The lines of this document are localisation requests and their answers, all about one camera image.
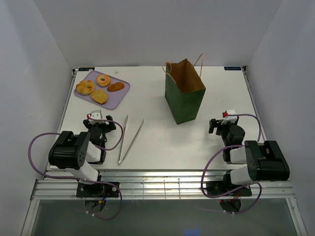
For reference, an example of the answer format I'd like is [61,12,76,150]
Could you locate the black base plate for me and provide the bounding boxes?
[205,181,252,197]
[76,183,119,198]

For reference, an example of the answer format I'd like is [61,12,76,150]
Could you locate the glazed ring donut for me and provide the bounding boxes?
[95,74,111,87]

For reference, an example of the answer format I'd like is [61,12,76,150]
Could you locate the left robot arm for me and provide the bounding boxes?
[48,112,116,197]

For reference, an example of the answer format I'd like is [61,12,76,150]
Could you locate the green paper bag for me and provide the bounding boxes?
[162,59,206,124]

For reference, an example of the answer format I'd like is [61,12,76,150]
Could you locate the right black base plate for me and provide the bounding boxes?
[205,181,252,197]

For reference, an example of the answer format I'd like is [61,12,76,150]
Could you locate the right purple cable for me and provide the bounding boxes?
[196,113,262,214]

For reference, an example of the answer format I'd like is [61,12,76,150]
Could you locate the metal tongs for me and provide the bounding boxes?
[118,116,144,165]

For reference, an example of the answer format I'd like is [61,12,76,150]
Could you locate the aluminium rail frame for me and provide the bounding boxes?
[31,170,295,200]

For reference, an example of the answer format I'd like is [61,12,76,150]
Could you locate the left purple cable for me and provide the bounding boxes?
[28,113,124,221]

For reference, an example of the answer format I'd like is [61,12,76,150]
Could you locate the brown madeleine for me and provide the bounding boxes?
[107,82,125,92]

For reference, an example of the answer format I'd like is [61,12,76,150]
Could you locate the golden bagel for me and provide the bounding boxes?
[76,80,95,95]

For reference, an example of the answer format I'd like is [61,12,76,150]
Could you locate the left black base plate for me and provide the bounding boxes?
[76,183,119,198]

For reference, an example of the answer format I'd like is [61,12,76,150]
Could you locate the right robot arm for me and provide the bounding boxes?
[206,117,290,195]

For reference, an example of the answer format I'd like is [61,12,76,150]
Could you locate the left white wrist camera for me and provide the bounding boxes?
[88,110,102,125]

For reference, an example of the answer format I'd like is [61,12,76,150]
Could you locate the purple cable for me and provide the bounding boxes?
[28,113,124,221]
[196,113,262,214]

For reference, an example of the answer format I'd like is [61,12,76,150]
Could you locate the blue table label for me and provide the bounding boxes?
[224,66,242,71]
[78,67,95,71]

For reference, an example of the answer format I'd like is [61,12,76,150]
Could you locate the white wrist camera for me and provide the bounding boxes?
[88,110,102,125]
[221,109,238,125]

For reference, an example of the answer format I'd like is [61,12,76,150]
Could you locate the right blue table label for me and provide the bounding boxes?
[224,66,242,71]

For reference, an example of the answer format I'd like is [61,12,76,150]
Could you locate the left blue table label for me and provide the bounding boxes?
[78,67,95,71]

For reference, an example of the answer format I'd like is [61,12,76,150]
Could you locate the yellow bread slice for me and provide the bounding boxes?
[91,89,108,104]

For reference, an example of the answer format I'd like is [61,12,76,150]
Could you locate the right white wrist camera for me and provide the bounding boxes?
[221,109,238,125]

